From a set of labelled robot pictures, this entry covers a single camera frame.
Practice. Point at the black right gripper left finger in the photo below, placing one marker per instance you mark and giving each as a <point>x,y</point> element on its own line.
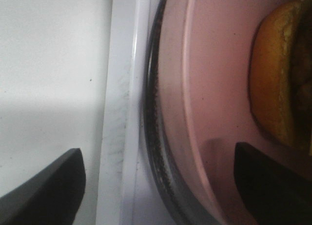
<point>51,197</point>

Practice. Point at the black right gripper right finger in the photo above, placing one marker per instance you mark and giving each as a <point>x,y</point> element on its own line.
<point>276,191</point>

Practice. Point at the pink round plate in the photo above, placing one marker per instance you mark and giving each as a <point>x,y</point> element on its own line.
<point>203,67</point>

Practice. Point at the toy burger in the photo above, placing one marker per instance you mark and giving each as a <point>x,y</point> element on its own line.
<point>280,79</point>

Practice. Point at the white microwave oven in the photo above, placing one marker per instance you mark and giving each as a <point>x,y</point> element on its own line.
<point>127,193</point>

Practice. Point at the glass microwave turntable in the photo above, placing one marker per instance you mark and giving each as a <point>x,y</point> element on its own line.
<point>167,177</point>

